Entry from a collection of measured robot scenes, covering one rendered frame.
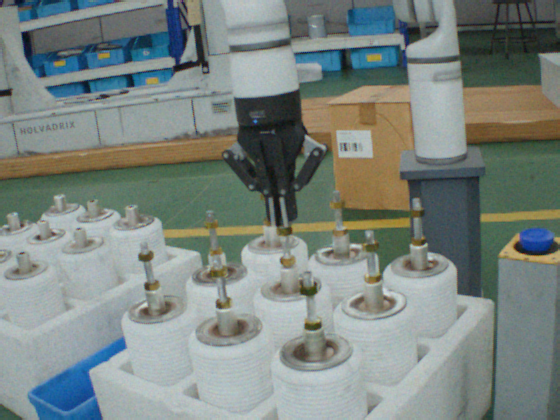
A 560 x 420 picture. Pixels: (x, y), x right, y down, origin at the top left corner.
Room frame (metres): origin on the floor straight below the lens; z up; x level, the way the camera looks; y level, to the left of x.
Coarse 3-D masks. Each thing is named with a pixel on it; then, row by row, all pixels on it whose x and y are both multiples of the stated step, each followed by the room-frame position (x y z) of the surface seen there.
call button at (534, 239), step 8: (528, 232) 0.66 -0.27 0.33; (536, 232) 0.65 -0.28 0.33; (544, 232) 0.65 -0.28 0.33; (520, 240) 0.65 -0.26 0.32; (528, 240) 0.64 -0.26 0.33; (536, 240) 0.63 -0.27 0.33; (544, 240) 0.63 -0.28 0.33; (552, 240) 0.64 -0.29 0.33; (528, 248) 0.64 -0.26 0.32; (536, 248) 0.64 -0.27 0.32; (544, 248) 0.64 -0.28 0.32
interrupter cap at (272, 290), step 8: (272, 280) 0.81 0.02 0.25; (280, 280) 0.80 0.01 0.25; (264, 288) 0.78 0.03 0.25; (272, 288) 0.78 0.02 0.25; (280, 288) 0.78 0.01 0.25; (320, 288) 0.77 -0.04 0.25; (264, 296) 0.76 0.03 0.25; (272, 296) 0.76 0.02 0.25; (280, 296) 0.75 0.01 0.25; (288, 296) 0.75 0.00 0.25; (296, 296) 0.75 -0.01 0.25; (304, 296) 0.75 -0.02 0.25
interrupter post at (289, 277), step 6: (294, 264) 0.78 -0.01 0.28; (282, 270) 0.77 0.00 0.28; (288, 270) 0.77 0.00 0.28; (294, 270) 0.77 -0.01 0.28; (282, 276) 0.77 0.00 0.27; (288, 276) 0.77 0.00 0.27; (294, 276) 0.77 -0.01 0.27; (282, 282) 0.77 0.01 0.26; (288, 282) 0.77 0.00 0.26; (294, 282) 0.77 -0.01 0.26; (282, 288) 0.78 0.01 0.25; (288, 288) 0.77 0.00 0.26; (294, 288) 0.77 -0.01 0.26
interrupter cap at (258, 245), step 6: (252, 240) 0.96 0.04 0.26; (258, 240) 0.96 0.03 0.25; (264, 240) 0.96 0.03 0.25; (294, 240) 0.94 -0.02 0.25; (252, 246) 0.94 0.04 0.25; (258, 246) 0.94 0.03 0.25; (264, 246) 0.94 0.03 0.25; (294, 246) 0.92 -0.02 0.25; (252, 252) 0.92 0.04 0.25; (258, 252) 0.91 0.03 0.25; (264, 252) 0.91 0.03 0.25; (270, 252) 0.91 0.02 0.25; (276, 252) 0.91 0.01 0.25
